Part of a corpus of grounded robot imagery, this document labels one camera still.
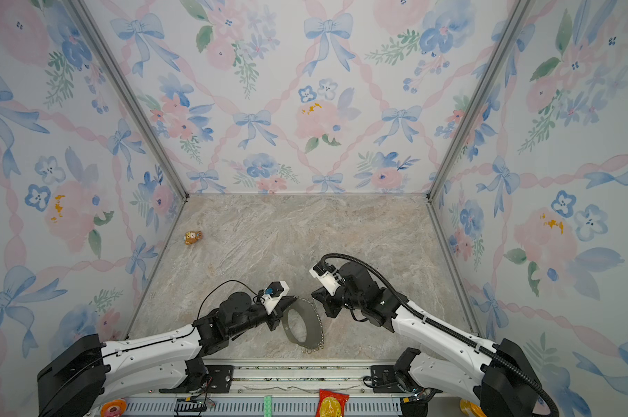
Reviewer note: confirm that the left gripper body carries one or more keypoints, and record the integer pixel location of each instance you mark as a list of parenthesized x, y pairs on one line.
[(274, 317)]

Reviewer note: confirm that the yellow lidded container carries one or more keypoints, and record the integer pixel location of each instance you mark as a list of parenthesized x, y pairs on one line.
[(470, 409)]

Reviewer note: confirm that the green toy brick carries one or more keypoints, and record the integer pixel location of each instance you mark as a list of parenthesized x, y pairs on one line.
[(267, 409)]

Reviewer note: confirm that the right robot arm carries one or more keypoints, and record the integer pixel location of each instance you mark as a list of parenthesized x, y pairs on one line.
[(497, 377)]

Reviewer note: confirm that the red yellow snack packet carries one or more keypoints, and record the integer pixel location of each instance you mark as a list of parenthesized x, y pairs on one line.
[(331, 404)]

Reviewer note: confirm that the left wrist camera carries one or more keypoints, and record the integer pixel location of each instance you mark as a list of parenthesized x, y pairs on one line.
[(273, 294)]

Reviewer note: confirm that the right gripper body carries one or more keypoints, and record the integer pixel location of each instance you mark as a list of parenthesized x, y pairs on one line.
[(334, 302)]

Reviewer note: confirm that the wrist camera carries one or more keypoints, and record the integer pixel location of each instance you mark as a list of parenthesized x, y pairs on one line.
[(328, 276), (273, 294)]

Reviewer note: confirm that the small brown bear toy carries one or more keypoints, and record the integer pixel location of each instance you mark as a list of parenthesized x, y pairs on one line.
[(192, 237)]

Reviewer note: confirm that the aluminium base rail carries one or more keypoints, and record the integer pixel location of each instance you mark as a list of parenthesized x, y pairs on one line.
[(242, 376)]

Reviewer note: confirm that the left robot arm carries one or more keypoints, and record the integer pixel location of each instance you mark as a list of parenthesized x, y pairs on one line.
[(92, 372)]

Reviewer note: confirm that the pink orange round toy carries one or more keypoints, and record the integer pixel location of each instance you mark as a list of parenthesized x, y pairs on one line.
[(115, 408)]

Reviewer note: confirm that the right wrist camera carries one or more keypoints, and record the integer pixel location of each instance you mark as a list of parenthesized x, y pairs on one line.
[(328, 276)]

